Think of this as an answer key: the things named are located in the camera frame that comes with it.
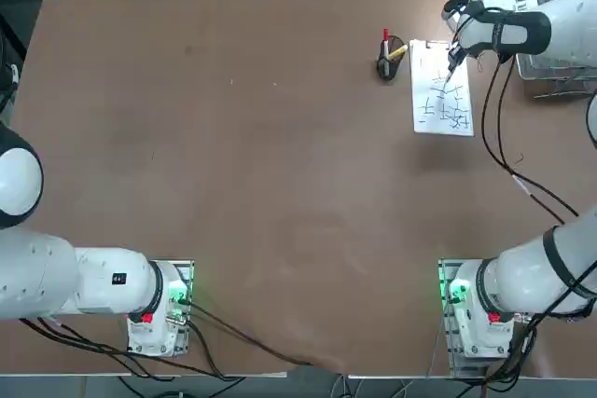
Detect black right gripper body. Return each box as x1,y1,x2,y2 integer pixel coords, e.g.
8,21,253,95
447,41,466,74

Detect black mesh pen holder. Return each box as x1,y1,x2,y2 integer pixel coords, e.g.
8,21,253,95
375,34,405,85

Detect cream clipboard with metal clip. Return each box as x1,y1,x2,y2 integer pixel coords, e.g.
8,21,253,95
409,38,476,138

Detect silver mesh letter tray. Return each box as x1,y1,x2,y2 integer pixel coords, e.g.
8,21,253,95
515,0,597,100

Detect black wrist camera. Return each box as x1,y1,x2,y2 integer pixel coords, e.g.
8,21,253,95
442,0,472,17

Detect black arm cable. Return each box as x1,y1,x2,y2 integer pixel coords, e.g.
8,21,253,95
454,0,566,225
496,57,580,217

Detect dark table cable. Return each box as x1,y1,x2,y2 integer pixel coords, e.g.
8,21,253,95
186,302,314,367

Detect black cable bundle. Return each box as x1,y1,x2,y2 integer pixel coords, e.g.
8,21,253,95
18,316,158,379

